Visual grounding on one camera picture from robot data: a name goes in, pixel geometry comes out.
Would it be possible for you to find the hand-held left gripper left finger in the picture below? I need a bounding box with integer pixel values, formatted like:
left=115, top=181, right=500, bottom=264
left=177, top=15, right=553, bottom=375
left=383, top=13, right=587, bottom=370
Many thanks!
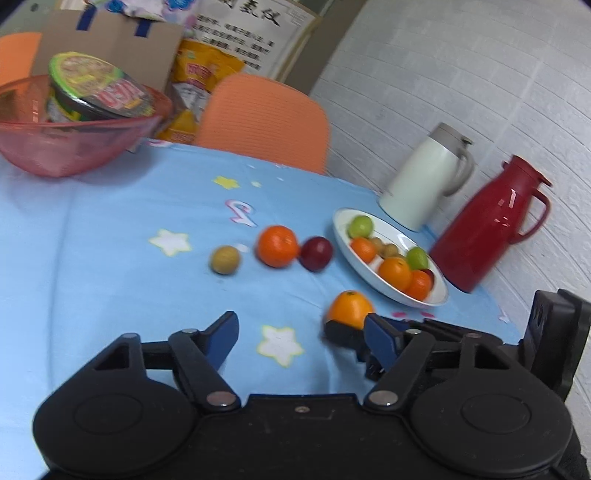
left=92, top=311, right=241, bottom=412

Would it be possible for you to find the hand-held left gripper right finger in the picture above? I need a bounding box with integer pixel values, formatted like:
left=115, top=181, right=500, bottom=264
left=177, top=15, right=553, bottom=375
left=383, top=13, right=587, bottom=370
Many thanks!
left=363, top=313, right=513, bottom=409

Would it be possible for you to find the large orange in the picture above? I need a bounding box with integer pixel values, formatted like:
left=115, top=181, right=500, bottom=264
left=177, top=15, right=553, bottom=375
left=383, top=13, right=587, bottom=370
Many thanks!
left=326, top=290, right=376, bottom=329

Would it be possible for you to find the small tangerine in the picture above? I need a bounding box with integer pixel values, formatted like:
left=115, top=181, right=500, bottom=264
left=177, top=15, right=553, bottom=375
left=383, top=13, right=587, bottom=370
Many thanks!
left=257, top=224, right=300, bottom=268
left=349, top=237, right=378, bottom=265
left=405, top=270, right=434, bottom=302

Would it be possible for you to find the medium orange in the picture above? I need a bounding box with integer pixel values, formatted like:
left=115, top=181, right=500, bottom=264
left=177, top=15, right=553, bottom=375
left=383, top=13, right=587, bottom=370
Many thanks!
left=378, top=257, right=411, bottom=292

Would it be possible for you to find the green plum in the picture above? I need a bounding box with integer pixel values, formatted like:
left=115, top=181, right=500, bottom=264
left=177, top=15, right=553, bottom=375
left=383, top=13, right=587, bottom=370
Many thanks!
left=405, top=247, right=430, bottom=271
left=348, top=215, right=374, bottom=239

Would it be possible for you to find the white plate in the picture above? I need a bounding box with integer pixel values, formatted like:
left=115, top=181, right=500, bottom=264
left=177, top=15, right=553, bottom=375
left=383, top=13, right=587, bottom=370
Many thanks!
left=332, top=208, right=450, bottom=306

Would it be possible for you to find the dark red plum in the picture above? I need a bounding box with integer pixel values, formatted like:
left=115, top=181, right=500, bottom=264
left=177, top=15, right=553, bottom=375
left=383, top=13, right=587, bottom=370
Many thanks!
left=299, top=236, right=334, bottom=272

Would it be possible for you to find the blue star tablecloth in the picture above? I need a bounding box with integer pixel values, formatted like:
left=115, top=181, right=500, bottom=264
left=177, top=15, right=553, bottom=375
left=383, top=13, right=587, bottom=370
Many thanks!
left=0, top=138, right=513, bottom=480

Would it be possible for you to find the red thermos jug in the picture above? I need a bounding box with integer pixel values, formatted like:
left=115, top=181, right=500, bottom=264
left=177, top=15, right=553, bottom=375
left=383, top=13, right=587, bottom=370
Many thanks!
left=428, top=154, right=552, bottom=294

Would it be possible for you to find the white thermos jug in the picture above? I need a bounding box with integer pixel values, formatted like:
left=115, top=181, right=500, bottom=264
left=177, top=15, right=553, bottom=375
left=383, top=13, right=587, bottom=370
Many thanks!
left=379, top=122, right=476, bottom=232

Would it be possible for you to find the orange chair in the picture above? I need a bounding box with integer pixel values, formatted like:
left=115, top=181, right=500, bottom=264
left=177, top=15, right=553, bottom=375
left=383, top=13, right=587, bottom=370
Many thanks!
left=0, top=32, right=42, bottom=88
left=196, top=74, right=331, bottom=175

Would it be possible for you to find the pink plastic bowl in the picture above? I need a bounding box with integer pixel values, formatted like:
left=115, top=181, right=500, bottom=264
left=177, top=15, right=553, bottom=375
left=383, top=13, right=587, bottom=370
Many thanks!
left=0, top=75, right=174, bottom=178

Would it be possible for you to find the yellow bag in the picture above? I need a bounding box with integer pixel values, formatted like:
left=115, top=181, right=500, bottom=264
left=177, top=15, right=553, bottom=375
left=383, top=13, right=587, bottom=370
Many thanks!
left=157, top=39, right=245, bottom=144

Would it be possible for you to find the instant noodle cup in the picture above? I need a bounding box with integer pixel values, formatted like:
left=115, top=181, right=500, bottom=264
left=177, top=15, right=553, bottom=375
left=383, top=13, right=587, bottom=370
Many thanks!
left=46, top=52, right=155, bottom=123

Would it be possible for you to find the framed sign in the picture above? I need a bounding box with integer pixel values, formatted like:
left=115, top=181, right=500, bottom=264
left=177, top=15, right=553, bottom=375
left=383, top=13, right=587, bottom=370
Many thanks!
left=194, top=0, right=319, bottom=81

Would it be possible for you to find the cardboard box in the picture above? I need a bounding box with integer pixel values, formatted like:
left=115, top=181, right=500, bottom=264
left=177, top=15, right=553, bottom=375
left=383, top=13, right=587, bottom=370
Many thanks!
left=32, top=9, right=185, bottom=93

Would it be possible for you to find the floral cloth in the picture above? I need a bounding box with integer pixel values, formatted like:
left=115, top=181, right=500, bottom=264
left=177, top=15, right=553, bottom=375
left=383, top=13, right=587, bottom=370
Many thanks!
left=85, top=0, right=199, bottom=19

